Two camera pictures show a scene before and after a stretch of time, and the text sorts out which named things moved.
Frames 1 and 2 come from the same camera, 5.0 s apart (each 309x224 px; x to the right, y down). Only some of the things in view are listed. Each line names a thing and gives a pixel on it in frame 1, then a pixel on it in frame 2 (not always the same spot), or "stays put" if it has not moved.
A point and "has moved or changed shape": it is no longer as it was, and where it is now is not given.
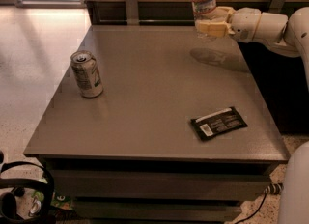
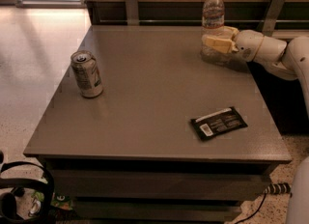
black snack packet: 216,123 stays put
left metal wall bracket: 132,7 stays put
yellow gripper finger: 222,14 → 230,32
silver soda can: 87,73 stays put
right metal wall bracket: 278,0 stays put
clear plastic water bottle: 203,3 has moved or changed shape
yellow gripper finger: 215,29 → 221,44
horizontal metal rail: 149,21 stays put
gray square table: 155,124 stays put
